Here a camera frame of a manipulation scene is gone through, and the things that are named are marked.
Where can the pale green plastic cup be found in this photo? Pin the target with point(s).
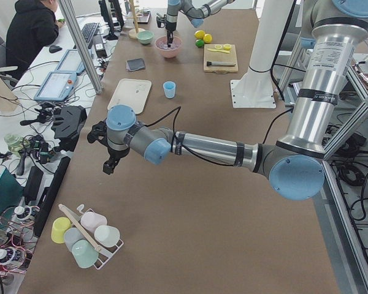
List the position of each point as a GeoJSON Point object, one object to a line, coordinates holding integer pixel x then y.
{"type": "Point", "coordinates": [107, 235]}

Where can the black foam bar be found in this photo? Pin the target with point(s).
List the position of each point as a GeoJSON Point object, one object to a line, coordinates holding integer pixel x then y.
{"type": "Point", "coordinates": [50, 196]}

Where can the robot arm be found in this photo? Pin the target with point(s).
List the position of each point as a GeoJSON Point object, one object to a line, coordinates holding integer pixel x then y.
{"type": "Point", "coordinates": [221, 122]}
{"type": "Point", "coordinates": [193, 10]}

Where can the wooden glass stand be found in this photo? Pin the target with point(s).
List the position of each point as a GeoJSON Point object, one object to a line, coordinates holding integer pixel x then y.
{"type": "Point", "coordinates": [133, 33]}

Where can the copper wire bottle rack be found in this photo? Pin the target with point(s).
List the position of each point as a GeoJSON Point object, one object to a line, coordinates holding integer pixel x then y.
{"type": "Point", "coordinates": [17, 239]}

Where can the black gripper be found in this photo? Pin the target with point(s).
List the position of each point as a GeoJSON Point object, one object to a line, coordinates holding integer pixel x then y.
{"type": "Point", "coordinates": [116, 154]}
{"type": "Point", "coordinates": [170, 27]}

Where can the black computer mouse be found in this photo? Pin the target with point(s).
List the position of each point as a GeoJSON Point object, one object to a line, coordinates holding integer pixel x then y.
{"type": "Point", "coordinates": [54, 48]}

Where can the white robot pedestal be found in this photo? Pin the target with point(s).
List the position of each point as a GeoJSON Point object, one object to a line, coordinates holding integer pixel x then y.
{"type": "Point", "coordinates": [254, 89]}

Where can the yellow plastic knife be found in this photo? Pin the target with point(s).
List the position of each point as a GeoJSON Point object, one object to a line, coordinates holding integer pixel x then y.
{"type": "Point", "coordinates": [218, 50]}

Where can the wooden cutting board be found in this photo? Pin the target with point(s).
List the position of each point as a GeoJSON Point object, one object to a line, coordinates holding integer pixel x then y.
{"type": "Point", "coordinates": [220, 57]}

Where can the grey plastic cup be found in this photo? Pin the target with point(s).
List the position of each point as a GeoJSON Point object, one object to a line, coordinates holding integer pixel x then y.
{"type": "Point", "coordinates": [71, 236]}

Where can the yellow lemon near board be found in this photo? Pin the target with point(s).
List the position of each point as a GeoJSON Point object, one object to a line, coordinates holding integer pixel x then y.
{"type": "Point", "coordinates": [207, 38]}

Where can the blue teach pendant far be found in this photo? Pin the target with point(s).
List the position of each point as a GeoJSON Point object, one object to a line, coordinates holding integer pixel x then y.
{"type": "Point", "coordinates": [71, 61]}

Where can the yellow plastic cup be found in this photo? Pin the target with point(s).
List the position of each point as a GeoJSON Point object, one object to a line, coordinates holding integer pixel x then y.
{"type": "Point", "coordinates": [59, 228]}

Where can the lemon slice lower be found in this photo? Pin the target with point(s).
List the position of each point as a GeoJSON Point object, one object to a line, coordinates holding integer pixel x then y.
{"type": "Point", "coordinates": [227, 46]}

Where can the green lime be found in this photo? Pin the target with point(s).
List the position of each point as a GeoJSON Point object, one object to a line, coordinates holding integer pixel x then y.
{"type": "Point", "coordinates": [199, 43]}

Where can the grey folded cloth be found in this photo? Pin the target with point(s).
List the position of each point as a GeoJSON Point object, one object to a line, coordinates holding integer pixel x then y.
{"type": "Point", "coordinates": [135, 64]}

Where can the mint green bowl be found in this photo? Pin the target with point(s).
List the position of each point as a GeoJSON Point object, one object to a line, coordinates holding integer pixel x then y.
{"type": "Point", "coordinates": [145, 37]}

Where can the person in black hoodie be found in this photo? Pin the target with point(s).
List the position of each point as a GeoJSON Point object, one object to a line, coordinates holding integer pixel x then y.
{"type": "Point", "coordinates": [33, 27]}

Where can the light blue plastic cup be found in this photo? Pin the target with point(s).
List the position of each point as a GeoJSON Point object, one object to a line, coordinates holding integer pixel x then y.
{"type": "Point", "coordinates": [169, 88]}

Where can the black keyboard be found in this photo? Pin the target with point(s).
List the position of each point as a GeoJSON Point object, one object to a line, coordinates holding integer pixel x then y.
{"type": "Point", "coordinates": [88, 32]}

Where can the pink bowl of ice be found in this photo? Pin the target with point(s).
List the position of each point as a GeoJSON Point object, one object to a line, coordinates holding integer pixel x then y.
{"type": "Point", "coordinates": [168, 50]}

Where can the white wire cup rack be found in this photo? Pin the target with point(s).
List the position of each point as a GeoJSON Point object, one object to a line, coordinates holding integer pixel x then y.
{"type": "Point", "coordinates": [107, 253]}

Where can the blue teach pendant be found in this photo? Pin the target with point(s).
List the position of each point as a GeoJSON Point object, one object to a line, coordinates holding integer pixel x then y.
{"type": "Point", "coordinates": [71, 61]}
{"type": "Point", "coordinates": [56, 86]}

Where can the pink plastic cup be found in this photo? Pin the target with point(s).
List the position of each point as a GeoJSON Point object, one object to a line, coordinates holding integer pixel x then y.
{"type": "Point", "coordinates": [91, 221]}

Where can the blue teach pendant near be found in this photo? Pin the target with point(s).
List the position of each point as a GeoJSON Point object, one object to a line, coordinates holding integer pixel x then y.
{"type": "Point", "coordinates": [56, 86]}

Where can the teal plastic cup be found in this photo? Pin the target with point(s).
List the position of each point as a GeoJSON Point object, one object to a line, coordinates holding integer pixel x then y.
{"type": "Point", "coordinates": [84, 253]}

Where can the cream rabbit tray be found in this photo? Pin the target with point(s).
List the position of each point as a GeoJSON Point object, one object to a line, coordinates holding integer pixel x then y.
{"type": "Point", "coordinates": [131, 92]}

